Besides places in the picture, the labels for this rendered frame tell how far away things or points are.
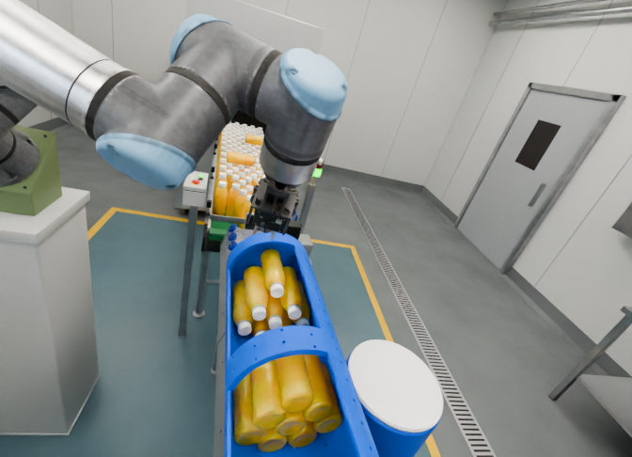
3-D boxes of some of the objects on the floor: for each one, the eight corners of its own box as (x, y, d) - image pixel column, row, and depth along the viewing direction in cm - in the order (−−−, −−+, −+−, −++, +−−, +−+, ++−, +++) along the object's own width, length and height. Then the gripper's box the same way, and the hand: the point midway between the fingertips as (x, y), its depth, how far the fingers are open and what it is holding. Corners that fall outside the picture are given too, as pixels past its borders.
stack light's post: (274, 317, 237) (309, 184, 188) (273, 312, 240) (308, 181, 191) (278, 317, 238) (316, 185, 189) (278, 312, 241) (314, 183, 193)
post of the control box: (178, 337, 201) (190, 198, 156) (179, 332, 204) (191, 195, 160) (184, 337, 202) (198, 199, 158) (185, 332, 205) (199, 196, 161)
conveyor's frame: (187, 355, 191) (200, 231, 151) (204, 221, 328) (213, 137, 288) (264, 353, 207) (295, 240, 167) (250, 226, 344) (265, 147, 304)
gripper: (250, 178, 47) (234, 249, 63) (307, 197, 48) (277, 262, 64) (264, 143, 52) (246, 217, 68) (315, 162, 54) (286, 229, 70)
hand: (266, 226), depth 67 cm, fingers closed
